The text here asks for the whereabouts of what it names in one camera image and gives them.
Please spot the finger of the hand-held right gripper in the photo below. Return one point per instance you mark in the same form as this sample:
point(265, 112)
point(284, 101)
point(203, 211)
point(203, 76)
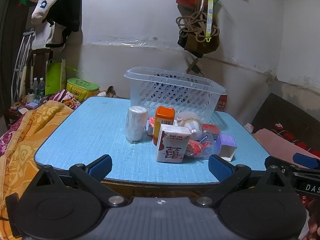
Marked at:
point(277, 163)
point(306, 160)

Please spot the orange capped bottle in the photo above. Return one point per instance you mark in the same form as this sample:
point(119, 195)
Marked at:
point(163, 117)

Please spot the dark wooden headboard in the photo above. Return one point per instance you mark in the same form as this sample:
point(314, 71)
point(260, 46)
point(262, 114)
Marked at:
point(277, 107)

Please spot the person's right hand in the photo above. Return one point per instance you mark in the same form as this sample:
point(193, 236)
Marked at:
point(313, 217)

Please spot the small purple box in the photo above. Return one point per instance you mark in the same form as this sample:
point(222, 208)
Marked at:
point(226, 141)

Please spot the white carton with red print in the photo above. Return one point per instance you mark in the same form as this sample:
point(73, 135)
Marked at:
point(172, 145)

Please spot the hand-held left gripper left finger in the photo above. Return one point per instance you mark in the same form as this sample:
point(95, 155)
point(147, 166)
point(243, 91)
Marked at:
point(101, 167)

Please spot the green paper bag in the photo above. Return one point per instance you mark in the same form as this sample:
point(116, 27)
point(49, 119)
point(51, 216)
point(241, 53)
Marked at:
point(55, 77)

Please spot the translucent white plastic basket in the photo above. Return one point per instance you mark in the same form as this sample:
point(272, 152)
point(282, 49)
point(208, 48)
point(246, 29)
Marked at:
point(175, 90)

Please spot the pink tissue pack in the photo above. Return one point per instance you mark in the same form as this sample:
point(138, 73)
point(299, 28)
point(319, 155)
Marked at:
point(151, 126)

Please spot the yellow-green plastic box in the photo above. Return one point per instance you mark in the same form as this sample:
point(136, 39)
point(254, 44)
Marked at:
point(82, 88)

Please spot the white pink plush toy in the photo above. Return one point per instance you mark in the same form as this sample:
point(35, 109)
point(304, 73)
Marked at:
point(190, 122)

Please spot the pink cloth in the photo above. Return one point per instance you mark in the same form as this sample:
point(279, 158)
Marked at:
point(275, 142)

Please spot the orange patterned blanket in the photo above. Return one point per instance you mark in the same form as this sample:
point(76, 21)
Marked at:
point(22, 142)

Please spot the red printed package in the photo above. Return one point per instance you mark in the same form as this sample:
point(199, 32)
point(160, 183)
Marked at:
point(221, 103)

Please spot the metal crutch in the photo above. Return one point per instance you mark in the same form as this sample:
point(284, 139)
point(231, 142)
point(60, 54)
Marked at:
point(21, 55)

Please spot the black garment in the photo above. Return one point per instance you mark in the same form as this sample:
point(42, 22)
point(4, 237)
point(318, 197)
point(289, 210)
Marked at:
point(71, 12)

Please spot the dark wooden chair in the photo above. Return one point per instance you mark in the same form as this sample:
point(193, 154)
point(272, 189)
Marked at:
point(37, 57)

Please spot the red floral bedding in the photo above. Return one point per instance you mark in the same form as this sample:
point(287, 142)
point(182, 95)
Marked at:
point(290, 136)

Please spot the black power adapter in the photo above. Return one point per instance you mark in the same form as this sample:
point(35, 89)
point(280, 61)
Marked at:
point(194, 66)

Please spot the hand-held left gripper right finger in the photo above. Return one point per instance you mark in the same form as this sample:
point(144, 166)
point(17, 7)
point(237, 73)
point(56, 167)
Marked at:
point(220, 167)

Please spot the red snack in clear bag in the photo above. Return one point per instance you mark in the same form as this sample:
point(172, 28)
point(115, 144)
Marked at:
point(197, 148)

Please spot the white wrapped roll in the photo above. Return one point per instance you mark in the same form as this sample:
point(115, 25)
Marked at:
point(136, 125)

